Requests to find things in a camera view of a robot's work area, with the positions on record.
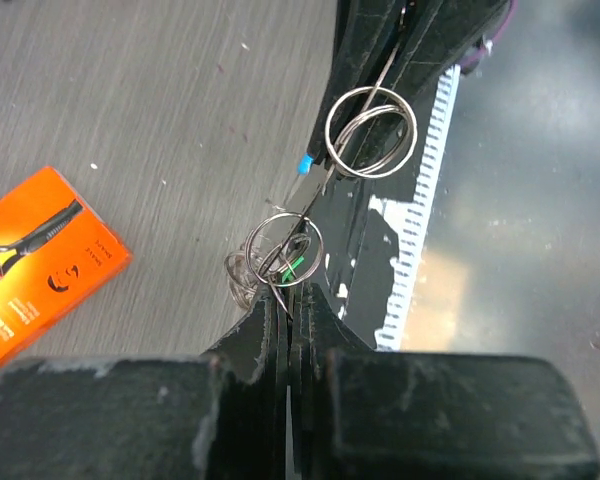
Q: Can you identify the orange razor box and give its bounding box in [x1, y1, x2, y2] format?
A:
[0, 166, 132, 367]

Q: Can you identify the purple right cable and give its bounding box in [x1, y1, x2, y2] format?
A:
[457, 0, 519, 71]

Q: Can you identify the metal key organizer blue handle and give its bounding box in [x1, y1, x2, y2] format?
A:
[224, 84, 418, 310]

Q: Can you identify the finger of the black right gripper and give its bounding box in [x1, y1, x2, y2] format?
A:
[339, 0, 514, 176]
[309, 1, 415, 175]

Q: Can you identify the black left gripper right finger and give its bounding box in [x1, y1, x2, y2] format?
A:
[288, 283, 600, 479]

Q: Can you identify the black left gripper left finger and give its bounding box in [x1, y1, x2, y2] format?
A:
[0, 294, 286, 479]

